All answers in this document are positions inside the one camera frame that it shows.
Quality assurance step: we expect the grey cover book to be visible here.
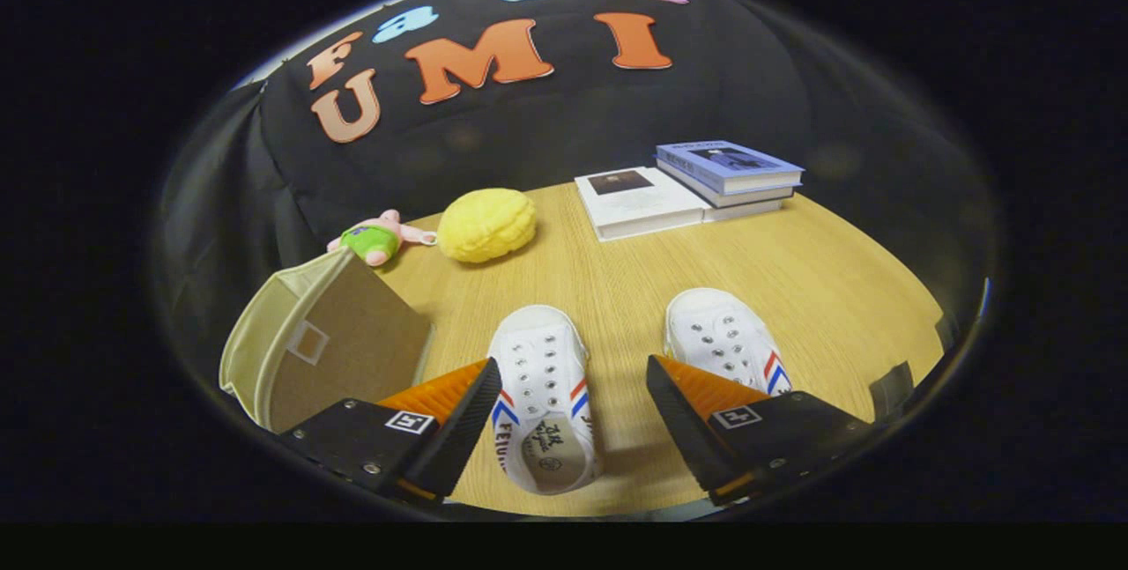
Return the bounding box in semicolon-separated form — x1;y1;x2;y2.
657;160;796;210

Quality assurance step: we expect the white book dark photo cover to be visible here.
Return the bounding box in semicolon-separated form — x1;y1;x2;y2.
575;167;713;242

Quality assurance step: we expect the white shoe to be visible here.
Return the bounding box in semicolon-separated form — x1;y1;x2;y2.
487;304;605;496
664;288;794;396

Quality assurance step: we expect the pale thin book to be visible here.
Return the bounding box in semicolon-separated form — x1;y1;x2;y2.
703;197;785;224

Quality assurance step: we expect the blue cover book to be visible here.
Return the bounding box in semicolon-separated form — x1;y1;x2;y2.
655;140;805;196

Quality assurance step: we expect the beige fabric storage box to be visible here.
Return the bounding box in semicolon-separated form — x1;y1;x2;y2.
219;246;434;434

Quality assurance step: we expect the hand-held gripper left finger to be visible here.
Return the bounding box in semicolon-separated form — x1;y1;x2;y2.
278;357;503;505

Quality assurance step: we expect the pink green plush toy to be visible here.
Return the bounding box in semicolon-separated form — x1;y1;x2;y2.
326;209;438;268

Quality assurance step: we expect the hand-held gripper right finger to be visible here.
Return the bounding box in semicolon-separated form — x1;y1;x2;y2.
646;354;873;507

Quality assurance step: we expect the black table clamp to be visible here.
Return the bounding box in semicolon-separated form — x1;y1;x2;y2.
868;361;917;417

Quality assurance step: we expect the yellow plush ball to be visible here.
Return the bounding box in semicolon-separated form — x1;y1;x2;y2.
437;188;538;264

